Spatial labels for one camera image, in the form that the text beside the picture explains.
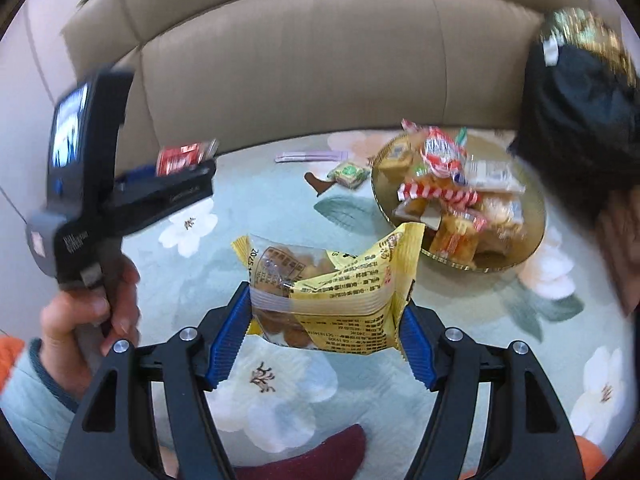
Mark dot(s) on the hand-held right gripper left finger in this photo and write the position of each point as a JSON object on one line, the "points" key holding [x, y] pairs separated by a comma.
{"points": [[230, 330]]}

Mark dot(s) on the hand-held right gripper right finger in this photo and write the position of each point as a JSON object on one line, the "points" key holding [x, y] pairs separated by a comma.
{"points": [[415, 345]]}

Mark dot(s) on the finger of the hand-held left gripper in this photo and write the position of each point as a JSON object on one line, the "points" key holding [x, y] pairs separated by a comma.
{"points": [[165, 195]]}

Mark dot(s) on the small red snack packet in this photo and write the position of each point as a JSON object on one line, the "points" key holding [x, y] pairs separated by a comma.
{"points": [[177, 160]]}

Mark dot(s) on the yellow biscuit packet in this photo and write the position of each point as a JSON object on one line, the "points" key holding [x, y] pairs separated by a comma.
{"points": [[350, 305]]}

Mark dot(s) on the red white striped clear packet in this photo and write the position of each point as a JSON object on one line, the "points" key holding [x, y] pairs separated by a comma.
{"points": [[435, 192]]}

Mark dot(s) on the gold round plate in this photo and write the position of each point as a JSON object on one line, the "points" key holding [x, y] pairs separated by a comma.
{"points": [[531, 210]]}

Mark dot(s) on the orange red snack packet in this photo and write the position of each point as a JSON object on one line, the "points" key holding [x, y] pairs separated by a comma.
{"points": [[442, 155]]}

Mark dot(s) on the person's left forearm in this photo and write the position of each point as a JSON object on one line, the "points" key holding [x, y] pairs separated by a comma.
{"points": [[30, 410]]}

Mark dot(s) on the person's left hand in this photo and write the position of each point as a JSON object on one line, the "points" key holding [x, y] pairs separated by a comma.
{"points": [[60, 320]]}

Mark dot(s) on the person's maroon clad leg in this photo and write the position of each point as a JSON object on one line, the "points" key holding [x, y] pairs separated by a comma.
{"points": [[300, 455]]}

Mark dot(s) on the clear pastry packet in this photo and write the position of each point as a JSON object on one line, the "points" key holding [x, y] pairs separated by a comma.
{"points": [[500, 220]]}

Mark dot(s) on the green bordered snack packet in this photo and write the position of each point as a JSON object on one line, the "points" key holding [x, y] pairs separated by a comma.
{"points": [[347, 174]]}

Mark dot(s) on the beige sofa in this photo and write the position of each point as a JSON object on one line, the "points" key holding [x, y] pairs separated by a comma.
{"points": [[300, 60]]}

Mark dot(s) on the orange cloth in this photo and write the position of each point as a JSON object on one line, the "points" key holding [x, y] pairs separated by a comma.
{"points": [[587, 460], [10, 360]]}

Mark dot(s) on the pinkish brown cloth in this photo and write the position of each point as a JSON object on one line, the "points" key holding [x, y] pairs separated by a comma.
{"points": [[620, 255]]}

